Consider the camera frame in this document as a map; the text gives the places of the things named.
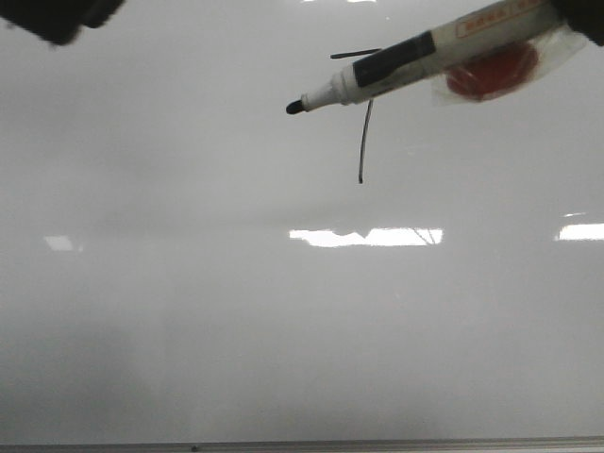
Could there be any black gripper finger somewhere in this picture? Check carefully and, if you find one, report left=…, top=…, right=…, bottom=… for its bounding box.
left=1, top=0, right=125, bottom=46
left=551, top=0, right=604, bottom=47

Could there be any clear tape with red disc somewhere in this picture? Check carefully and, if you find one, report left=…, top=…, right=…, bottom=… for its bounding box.
left=431, top=24, right=588, bottom=107

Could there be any white black whiteboard marker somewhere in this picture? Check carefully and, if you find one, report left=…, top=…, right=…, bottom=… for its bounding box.
left=286, top=1, right=562, bottom=115

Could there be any white whiteboard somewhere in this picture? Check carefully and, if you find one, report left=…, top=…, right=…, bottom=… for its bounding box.
left=1, top=1, right=603, bottom=444

